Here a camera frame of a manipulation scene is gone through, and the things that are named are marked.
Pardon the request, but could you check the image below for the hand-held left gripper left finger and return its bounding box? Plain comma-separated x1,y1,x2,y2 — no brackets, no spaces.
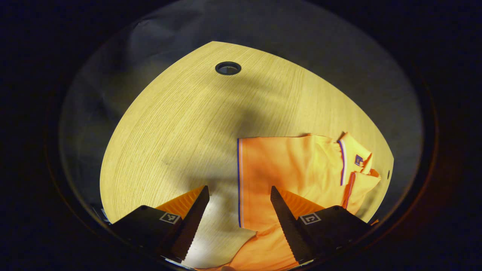
109,185,210,263

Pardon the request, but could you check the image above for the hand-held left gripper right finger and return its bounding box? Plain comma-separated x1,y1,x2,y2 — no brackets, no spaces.
270,186,373,264

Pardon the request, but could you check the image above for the orange T-shirt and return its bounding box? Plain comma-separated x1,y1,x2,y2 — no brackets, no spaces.
196,132,381,271

